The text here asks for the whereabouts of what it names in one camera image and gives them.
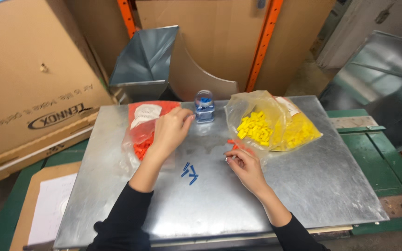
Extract person's right hand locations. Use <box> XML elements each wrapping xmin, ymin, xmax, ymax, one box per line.
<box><xmin>224</xmin><ymin>149</ymin><xmax>269</xmax><ymax>200</ymax></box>

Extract person's left hand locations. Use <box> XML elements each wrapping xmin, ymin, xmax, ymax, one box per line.
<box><xmin>148</xmin><ymin>107</ymin><xmax>196</xmax><ymax>162</ymax></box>

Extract clear plastic jar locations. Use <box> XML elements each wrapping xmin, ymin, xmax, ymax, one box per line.
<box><xmin>194</xmin><ymin>90</ymin><xmax>216</xmax><ymax>124</ymax></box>

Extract curved sheet metal piece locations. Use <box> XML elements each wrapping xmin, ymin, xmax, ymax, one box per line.
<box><xmin>168</xmin><ymin>32</ymin><xmax>240</xmax><ymax>102</ymax></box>

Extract plastic bag of orange connectors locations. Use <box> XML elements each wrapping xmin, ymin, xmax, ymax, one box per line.
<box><xmin>122</xmin><ymin>101</ymin><xmax>181</xmax><ymax>165</ymax></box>

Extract clear bag of yellow connectors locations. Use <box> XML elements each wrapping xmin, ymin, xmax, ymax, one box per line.
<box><xmin>224</xmin><ymin>90</ymin><xmax>324</xmax><ymax>155</ymax></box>

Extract galvanized metal sheet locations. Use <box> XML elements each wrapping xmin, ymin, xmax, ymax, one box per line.
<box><xmin>54</xmin><ymin>96</ymin><xmax>390</xmax><ymax>249</ymax></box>

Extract plain brown cardboard box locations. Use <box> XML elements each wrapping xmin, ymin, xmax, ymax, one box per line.
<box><xmin>254</xmin><ymin>0</ymin><xmax>337</xmax><ymax>97</ymax></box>
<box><xmin>64</xmin><ymin>0</ymin><xmax>132</xmax><ymax>76</ymax></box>
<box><xmin>135</xmin><ymin>0</ymin><xmax>275</xmax><ymax>92</ymax></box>

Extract wooden plank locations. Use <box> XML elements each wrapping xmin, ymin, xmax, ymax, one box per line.
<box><xmin>329</xmin><ymin>116</ymin><xmax>380</xmax><ymax>130</ymax></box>

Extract green work table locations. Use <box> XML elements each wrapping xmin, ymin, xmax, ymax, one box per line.
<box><xmin>0</xmin><ymin>108</ymin><xmax>402</xmax><ymax>251</ymax></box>

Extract flat cardboard box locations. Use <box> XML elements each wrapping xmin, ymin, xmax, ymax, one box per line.
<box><xmin>0</xmin><ymin>111</ymin><xmax>99</xmax><ymax>191</ymax></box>

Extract large printed cardboard box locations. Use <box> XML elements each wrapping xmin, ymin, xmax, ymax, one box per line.
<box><xmin>0</xmin><ymin>0</ymin><xmax>115</xmax><ymax>164</ymax></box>

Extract white paper sheet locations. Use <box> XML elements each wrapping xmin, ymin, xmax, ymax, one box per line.
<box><xmin>27</xmin><ymin>173</ymin><xmax>78</xmax><ymax>247</ymax></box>

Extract brown cardboard clipboard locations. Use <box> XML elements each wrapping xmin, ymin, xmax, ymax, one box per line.
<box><xmin>9</xmin><ymin>161</ymin><xmax>82</xmax><ymax>251</ymax></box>

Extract grey metal panel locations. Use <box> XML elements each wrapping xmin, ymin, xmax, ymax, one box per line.
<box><xmin>317</xmin><ymin>0</ymin><xmax>402</xmax><ymax>69</ymax></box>

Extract loose orange wire connectors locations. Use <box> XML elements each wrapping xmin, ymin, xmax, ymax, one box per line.
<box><xmin>227</xmin><ymin>139</ymin><xmax>254</xmax><ymax>156</ymax></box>

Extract pile of yellow wire connectors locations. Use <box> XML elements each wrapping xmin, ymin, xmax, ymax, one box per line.
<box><xmin>236</xmin><ymin>111</ymin><xmax>274</xmax><ymax>147</ymax></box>

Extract tapered sheet metal duct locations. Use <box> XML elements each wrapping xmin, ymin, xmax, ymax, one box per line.
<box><xmin>109</xmin><ymin>25</ymin><xmax>180</xmax><ymax>102</ymax></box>

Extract orange rack post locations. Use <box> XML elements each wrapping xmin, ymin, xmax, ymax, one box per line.
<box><xmin>117</xmin><ymin>0</ymin><xmax>137</xmax><ymax>39</ymax></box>
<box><xmin>245</xmin><ymin>0</ymin><xmax>285</xmax><ymax>93</ymax></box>

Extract large rectangular metal duct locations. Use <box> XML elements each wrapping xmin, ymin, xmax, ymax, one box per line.
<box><xmin>319</xmin><ymin>30</ymin><xmax>402</xmax><ymax>152</ymax></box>

